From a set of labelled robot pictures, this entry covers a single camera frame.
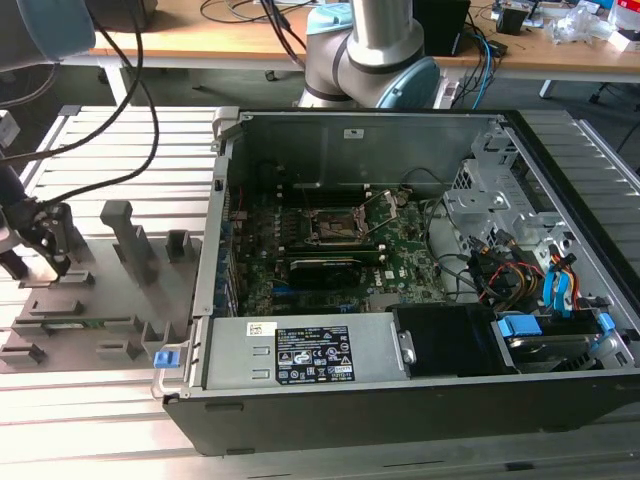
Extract light wooden desk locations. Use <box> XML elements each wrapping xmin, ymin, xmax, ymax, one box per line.
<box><xmin>49</xmin><ymin>0</ymin><xmax>311</xmax><ymax>107</ymax></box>
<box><xmin>452</xmin><ymin>0</ymin><xmax>640</xmax><ymax>99</ymax></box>

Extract black PC case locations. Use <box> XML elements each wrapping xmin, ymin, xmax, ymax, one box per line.
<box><xmin>149</xmin><ymin>107</ymin><xmax>640</xmax><ymax>457</ymax></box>

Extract hard disk blue carrier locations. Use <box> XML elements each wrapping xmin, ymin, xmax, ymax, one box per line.
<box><xmin>492</xmin><ymin>310</ymin><xmax>617</xmax><ymax>375</ymax></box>

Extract clear plastic bags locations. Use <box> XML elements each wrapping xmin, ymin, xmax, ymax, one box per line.
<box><xmin>544</xmin><ymin>4</ymin><xmax>614</xmax><ymax>47</ymax></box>

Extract black desktop device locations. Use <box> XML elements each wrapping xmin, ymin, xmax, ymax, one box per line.
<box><xmin>92</xmin><ymin>0</ymin><xmax>157</xmax><ymax>32</ymax></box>

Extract CPU socket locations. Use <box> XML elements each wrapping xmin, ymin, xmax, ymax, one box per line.
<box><xmin>301</xmin><ymin>206</ymin><xmax>370</xmax><ymax>247</ymax></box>

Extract blue disk wire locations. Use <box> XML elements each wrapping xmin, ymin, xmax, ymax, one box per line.
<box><xmin>554</xmin><ymin>252</ymin><xmax>579</xmax><ymax>321</ymax></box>
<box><xmin>542</xmin><ymin>262</ymin><xmax>564</xmax><ymax>321</ymax></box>

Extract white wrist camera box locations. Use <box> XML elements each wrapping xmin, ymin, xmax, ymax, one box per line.
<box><xmin>0</xmin><ymin>108</ymin><xmax>22</xmax><ymax>148</ymax></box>

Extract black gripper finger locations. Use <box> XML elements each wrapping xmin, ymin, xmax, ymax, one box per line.
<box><xmin>0</xmin><ymin>249</ymin><xmax>29</xmax><ymax>281</ymax></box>
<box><xmin>19</xmin><ymin>202</ymin><xmax>72</xmax><ymax>279</ymax></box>

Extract white red cardboard box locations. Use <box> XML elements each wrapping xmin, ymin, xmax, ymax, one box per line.
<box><xmin>613</xmin><ymin>0</ymin><xmax>640</xmax><ymax>51</ymax></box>

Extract blue cable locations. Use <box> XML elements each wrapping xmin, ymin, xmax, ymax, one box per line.
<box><xmin>467</xmin><ymin>29</ymin><xmax>504</xmax><ymax>110</ymax></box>

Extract black tower box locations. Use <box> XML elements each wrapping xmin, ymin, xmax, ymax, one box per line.
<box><xmin>412</xmin><ymin>0</ymin><xmax>472</xmax><ymax>57</ymax></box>

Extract metal drive cage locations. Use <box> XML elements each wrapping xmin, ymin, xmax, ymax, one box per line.
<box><xmin>442</xmin><ymin>132</ymin><xmax>576</xmax><ymax>261</ymax></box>

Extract red yellow wire bundle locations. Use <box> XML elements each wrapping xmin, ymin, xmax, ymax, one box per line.
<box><xmin>484</xmin><ymin>257</ymin><xmax>549</xmax><ymax>304</ymax></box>

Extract grey power supply unit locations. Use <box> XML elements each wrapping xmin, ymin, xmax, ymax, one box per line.
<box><xmin>201</xmin><ymin>312</ymin><xmax>402</xmax><ymax>394</ymax></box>

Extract black graphics card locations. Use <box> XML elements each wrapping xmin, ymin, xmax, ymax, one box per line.
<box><xmin>286</xmin><ymin>256</ymin><xmax>365</xmax><ymax>293</ymax></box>

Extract white power strip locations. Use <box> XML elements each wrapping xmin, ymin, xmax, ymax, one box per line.
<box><xmin>433</xmin><ymin>79</ymin><xmax>462</xmax><ymax>110</ymax></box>

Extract metal socket cover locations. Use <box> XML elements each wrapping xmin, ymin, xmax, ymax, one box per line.
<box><xmin>357</xmin><ymin>188</ymin><xmax>398</xmax><ymax>238</ymax></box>

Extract grey parts rack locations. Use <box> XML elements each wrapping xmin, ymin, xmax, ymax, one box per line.
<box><xmin>0</xmin><ymin>199</ymin><xmax>204</xmax><ymax>374</ymax></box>

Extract green motherboard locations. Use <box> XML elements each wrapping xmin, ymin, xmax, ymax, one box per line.
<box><xmin>219</xmin><ymin>187</ymin><xmax>451</xmax><ymax>317</ymax></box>

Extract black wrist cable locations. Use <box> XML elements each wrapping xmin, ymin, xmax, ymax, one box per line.
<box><xmin>0</xmin><ymin>19</ymin><xmax>146</xmax><ymax>164</ymax></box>
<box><xmin>34</xmin><ymin>0</ymin><xmax>162</xmax><ymax>206</ymax></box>

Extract green RAM stick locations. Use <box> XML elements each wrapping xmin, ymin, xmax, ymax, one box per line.
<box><xmin>42</xmin><ymin>319</ymin><xmax>109</xmax><ymax>333</ymax></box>
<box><xmin>283</xmin><ymin>246</ymin><xmax>389</xmax><ymax>265</ymax></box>

